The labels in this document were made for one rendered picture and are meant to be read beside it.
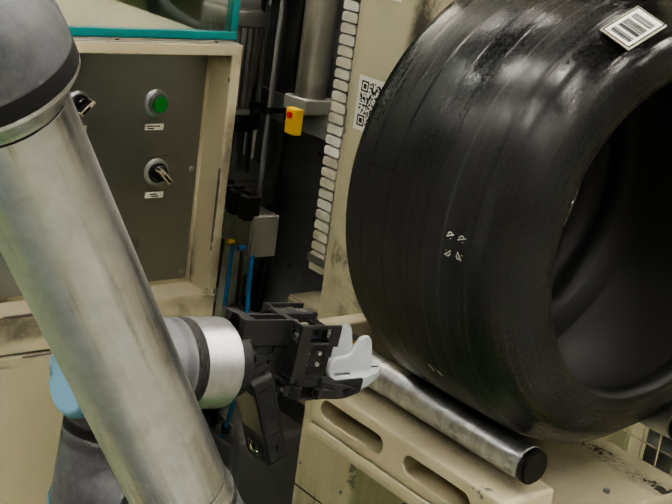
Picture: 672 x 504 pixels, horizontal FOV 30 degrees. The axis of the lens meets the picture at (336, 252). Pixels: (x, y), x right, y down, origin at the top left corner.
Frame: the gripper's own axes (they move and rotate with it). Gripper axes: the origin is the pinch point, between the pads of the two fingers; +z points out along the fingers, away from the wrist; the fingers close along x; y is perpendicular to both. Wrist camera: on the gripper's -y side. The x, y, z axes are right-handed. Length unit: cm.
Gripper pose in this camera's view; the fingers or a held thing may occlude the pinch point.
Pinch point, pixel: (367, 375)
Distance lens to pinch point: 138.2
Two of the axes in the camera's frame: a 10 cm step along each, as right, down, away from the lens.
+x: -6.1, -3.1, 7.3
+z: 7.6, 0.3, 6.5
